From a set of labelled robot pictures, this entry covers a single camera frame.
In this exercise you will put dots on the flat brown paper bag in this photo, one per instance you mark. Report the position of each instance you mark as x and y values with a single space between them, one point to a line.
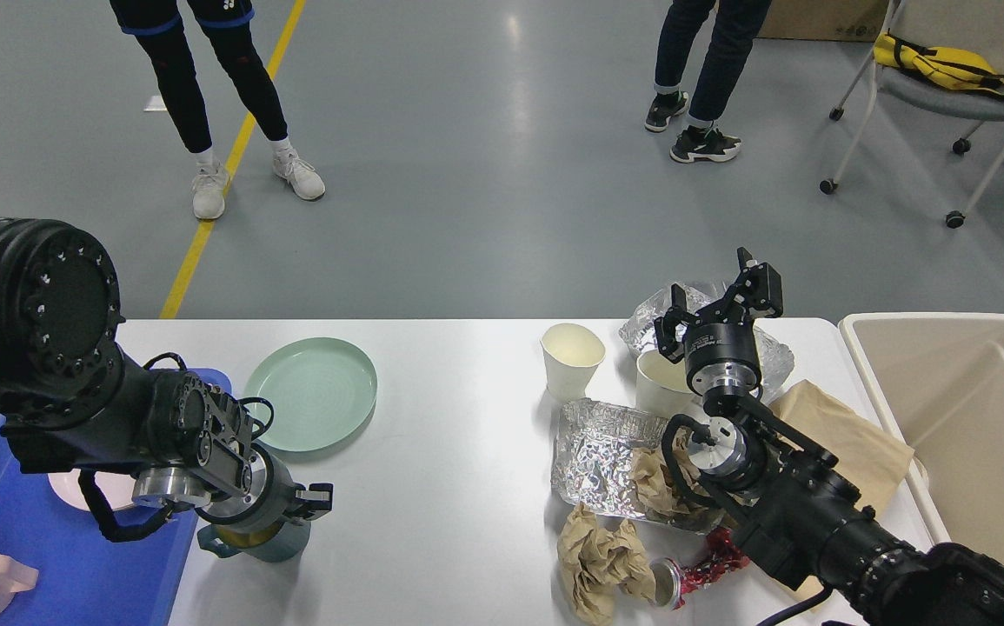
874 460

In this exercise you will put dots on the grey wheeled chair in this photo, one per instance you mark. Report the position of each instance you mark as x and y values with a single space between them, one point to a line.
977 26

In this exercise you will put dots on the white paper bowl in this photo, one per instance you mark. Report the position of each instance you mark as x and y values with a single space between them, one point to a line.
661 389

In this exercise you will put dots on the crushed red can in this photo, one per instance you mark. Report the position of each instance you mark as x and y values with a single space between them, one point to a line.
674 582

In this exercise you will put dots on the person in black leggings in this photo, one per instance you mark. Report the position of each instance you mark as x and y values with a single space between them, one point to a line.
158 28

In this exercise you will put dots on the cardboard box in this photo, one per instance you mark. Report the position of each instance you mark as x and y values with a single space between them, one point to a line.
856 21

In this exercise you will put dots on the green plate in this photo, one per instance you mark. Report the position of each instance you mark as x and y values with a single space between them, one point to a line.
322 389

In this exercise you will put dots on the crumpled foil sheet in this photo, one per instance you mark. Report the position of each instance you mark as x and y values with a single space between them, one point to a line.
637 333

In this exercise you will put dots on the pink plate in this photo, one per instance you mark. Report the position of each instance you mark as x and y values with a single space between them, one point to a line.
67 491

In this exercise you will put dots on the aluminium foil tray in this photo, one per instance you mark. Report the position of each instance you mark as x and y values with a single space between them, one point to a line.
591 460

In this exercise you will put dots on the white paper cup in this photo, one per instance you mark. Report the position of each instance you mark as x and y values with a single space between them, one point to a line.
571 354

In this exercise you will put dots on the beige plastic bin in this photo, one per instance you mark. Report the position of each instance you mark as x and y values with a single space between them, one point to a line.
937 382

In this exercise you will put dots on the teal mug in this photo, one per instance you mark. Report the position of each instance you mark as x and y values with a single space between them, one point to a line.
273 542

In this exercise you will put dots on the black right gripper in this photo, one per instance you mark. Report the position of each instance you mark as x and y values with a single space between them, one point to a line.
721 353

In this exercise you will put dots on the yellow bag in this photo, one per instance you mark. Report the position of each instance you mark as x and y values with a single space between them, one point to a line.
944 67

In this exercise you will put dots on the blue plastic tray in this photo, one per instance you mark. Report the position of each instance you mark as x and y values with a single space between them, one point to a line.
83 578

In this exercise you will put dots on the crumpled brown paper ball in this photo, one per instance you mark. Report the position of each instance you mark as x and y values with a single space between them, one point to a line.
595 562

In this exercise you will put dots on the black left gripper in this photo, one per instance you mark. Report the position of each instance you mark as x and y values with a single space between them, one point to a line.
273 492

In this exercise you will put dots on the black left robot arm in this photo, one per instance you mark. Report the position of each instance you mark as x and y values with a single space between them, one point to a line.
149 443

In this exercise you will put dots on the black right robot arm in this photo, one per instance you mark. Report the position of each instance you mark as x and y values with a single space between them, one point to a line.
796 516

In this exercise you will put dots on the crumpled brown paper in tray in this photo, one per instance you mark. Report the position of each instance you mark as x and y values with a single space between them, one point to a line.
655 494

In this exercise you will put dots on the person in dark jeans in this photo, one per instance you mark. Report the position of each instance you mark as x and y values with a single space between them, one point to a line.
736 26

